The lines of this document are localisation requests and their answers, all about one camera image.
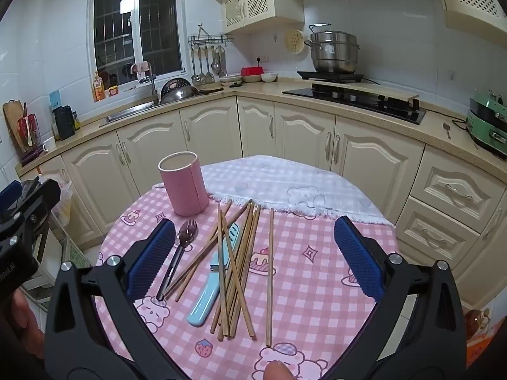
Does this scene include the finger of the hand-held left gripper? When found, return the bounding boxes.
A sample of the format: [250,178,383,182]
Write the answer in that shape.
[0,177,62,242]
[0,180,25,222]

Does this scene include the orange bag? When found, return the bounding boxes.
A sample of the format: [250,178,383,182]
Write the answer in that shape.
[465,325,500,367]

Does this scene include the cream base cabinets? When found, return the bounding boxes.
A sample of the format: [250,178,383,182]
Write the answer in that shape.
[16,95,507,325]

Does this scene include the metal spork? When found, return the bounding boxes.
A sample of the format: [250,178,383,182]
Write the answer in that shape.
[156,219,198,301]

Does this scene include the black cable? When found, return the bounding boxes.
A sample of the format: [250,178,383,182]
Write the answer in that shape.
[420,107,470,131]

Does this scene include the person's right hand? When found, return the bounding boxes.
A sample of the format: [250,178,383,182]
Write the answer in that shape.
[265,361,292,380]

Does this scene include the brown jar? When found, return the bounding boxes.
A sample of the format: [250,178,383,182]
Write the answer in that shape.
[463,309,492,339]

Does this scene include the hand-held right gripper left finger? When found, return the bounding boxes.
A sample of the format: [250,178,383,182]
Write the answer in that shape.
[44,218,187,380]

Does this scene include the black kettle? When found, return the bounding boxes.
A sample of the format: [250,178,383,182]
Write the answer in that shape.
[53,105,76,140]

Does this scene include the yellow round strainer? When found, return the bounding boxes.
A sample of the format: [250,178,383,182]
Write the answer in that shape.
[285,29,306,54]

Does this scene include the white plastic bag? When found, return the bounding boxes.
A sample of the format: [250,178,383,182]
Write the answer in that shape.
[51,180,74,222]

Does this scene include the white fringed cloth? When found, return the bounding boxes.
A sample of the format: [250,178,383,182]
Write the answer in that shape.
[152,155,397,228]

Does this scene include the black induction cooker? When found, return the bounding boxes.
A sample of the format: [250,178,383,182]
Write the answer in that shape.
[297,70,365,85]

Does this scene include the pink cloth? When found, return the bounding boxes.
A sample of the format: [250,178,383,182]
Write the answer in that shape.
[131,61,153,82]

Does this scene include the wooden cutting board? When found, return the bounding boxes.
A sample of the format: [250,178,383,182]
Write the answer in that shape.
[3,100,25,151]

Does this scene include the steel steamer pot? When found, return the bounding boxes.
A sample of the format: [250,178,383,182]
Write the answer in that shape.
[304,24,361,75]

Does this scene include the pink checkered tablecloth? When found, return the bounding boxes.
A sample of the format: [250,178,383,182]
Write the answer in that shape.
[95,182,397,380]

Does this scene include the window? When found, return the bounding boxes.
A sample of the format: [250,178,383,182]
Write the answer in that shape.
[89,0,187,86]

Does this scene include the metal utensil rack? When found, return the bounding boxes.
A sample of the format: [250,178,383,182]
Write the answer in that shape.
[188,24,234,47]

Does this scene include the person's left hand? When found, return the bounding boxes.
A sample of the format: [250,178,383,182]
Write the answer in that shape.
[12,288,45,363]

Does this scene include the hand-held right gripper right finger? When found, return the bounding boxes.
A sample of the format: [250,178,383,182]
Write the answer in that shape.
[329,216,467,380]

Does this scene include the steel sink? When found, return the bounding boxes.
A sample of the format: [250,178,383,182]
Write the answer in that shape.
[100,101,159,127]

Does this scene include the red utensil holder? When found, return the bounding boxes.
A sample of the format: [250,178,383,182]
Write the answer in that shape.
[16,113,41,153]

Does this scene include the steel wok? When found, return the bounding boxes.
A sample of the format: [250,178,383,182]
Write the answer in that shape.
[159,78,200,104]

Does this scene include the black gas stove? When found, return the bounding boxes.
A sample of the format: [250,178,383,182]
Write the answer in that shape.
[282,85,426,125]

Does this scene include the green electric pot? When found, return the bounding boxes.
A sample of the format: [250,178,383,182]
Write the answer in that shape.
[465,93,507,155]

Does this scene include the cream lattice wall cabinet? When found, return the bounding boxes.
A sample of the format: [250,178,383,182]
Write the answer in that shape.
[433,0,507,41]

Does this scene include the yellow detergent bottle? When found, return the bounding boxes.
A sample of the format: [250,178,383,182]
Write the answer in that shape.
[93,71,107,101]

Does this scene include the metal faucet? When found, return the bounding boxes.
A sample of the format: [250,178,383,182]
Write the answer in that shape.
[138,73,160,106]

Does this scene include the pile of wooden chopsticks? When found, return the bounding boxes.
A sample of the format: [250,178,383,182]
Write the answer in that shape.
[163,199,262,341]

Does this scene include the long wooden chopstick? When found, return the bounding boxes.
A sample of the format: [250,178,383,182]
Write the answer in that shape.
[265,208,275,347]

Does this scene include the pink utensil holder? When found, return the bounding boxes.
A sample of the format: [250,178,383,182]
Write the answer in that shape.
[158,151,210,217]

